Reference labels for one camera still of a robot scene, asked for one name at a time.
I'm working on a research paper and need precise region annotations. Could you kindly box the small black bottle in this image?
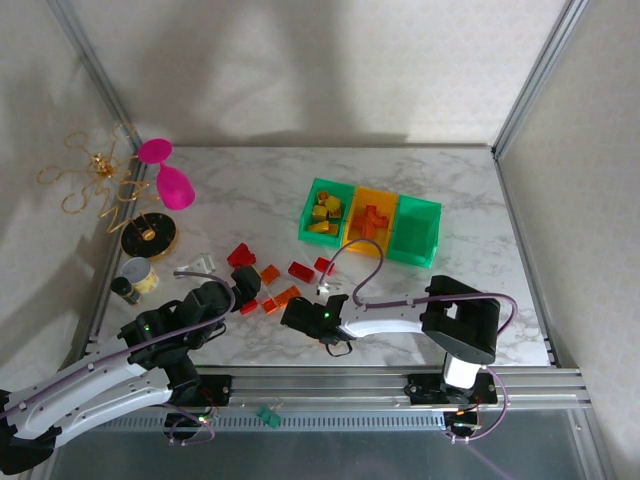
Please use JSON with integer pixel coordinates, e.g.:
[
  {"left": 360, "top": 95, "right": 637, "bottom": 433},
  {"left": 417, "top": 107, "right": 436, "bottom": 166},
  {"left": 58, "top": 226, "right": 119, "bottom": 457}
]
[{"left": 110, "top": 276, "right": 143, "bottom": 307}]

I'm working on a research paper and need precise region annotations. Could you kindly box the gold wire jewelry stand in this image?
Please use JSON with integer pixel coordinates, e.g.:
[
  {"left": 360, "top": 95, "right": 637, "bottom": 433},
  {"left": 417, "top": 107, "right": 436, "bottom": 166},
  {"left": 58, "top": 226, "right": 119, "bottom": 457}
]
[{"left": 37, "top": 122, "right": 180, "bottom": 263}]

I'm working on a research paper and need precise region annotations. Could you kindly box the red rectangular lego brick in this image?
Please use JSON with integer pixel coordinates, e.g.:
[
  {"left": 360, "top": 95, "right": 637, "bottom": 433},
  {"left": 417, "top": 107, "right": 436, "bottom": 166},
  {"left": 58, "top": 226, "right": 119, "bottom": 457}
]
[{"left": 287, "top": 260, "right": 316, "bottom": 284}]

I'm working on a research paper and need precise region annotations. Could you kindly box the pink plastic goblet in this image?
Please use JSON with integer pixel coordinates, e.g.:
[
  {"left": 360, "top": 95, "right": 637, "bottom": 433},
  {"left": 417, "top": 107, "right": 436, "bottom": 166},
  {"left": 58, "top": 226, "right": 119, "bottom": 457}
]
[{"left": 137, "top": 138, "right": 197, "bottom": 212}]

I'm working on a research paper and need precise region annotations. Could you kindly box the white plastic bracket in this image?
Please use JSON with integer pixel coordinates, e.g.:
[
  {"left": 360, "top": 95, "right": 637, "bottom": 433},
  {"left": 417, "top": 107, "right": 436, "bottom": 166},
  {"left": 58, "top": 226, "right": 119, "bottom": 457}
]
[{"left": 180, "top": 253, "right": 217, "bottom": 274}]

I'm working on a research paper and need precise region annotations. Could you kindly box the green terminal connector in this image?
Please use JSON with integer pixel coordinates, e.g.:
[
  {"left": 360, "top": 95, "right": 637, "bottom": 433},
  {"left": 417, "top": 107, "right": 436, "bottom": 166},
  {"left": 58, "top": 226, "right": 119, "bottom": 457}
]
[{"left": 255, "top": 405, "right": 281, "bottom": 430}]

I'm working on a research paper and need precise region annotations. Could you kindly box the orange rectangular lego brick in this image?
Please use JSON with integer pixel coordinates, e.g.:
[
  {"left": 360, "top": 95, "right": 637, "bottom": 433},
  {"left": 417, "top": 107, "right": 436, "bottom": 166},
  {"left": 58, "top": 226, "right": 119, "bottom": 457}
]
[{"left": 273, "top": 286, "right": 303, "bottom": 307}]

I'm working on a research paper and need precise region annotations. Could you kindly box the aluminium side rail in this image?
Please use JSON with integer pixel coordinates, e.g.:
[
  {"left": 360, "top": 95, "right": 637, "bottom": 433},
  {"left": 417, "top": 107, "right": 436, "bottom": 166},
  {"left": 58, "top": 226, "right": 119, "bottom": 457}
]
[
  {"left": 84, "top": 149, "right": 149, "bottom": 356},
  {"left": 492, "top": 143, "right": 560, "bottom": 369}
]

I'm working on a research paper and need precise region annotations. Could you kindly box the grey slotted cable duct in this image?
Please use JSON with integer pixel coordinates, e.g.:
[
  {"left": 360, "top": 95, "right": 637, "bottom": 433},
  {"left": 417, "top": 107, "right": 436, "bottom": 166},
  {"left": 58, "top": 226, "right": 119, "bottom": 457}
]
[{"left": 92, "top": 410, "right": 449, "bottom": 432}]

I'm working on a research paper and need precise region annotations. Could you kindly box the aluminium frame post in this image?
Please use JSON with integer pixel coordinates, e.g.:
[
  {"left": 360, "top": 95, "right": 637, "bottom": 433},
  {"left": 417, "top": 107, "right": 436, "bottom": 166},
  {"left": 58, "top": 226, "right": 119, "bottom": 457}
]
[
  {"left": 491, "top": 0, "right": 592, "bottom": 160},
  {"left": 47, "top": 0, "right": 147, "bottom": 161}
]

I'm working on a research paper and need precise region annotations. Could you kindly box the wide aluminium base rail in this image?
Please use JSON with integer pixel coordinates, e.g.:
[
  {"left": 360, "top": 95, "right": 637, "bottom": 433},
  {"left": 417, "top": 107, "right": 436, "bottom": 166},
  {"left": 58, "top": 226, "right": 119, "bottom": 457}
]
[{"left": 192, "top": 367, "right": 594, "bottom": 416}]

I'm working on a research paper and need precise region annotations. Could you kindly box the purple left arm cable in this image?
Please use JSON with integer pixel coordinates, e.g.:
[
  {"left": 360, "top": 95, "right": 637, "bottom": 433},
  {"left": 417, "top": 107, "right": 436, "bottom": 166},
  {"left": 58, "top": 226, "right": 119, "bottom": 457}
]
[{"left": 0, "top": 269, "right": 236, "bottom": 447}]

